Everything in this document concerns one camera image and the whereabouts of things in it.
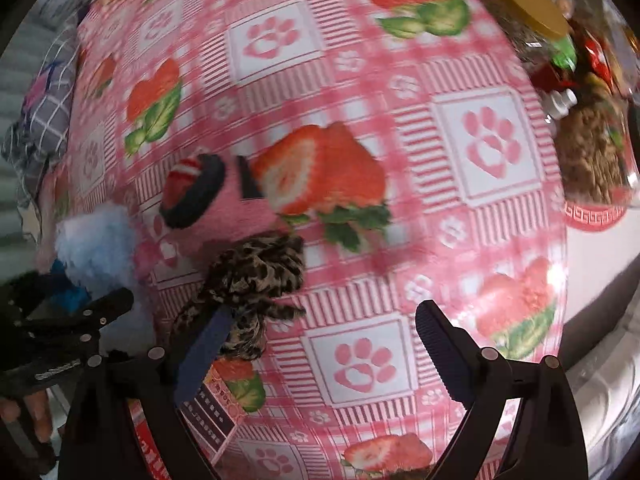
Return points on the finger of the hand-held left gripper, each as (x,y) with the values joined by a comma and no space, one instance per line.
(107,307)

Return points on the person's left hand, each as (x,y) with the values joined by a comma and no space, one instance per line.
(35,412)

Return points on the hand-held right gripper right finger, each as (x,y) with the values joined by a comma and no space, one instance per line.
(445,350)

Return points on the pink cardboard box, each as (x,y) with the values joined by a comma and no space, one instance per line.
(210,420)

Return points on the leopard print scrunchie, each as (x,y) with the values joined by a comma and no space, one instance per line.
(260,270)

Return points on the pink strawberry tablecloth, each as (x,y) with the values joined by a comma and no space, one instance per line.
(350,135)

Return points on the white bedding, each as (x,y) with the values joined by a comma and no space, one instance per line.
(610,395)

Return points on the jar with brown contents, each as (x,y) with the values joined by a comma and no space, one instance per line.
(590,160)

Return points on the blue shoe cover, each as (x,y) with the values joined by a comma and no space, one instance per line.
(72,297)

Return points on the pink sock with striped cuff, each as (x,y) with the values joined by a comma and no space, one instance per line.
(225,210)

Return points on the light blue fluffy cloth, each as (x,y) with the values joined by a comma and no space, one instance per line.
(100,250)

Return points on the jar with yellow lid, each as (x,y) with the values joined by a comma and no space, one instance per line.
(535,10)

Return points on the small white bottle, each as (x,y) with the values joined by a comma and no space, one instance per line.
(560,102)

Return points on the grey checked star blanket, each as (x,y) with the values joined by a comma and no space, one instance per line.
(45,110)

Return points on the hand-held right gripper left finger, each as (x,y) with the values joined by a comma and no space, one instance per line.
(205,350)

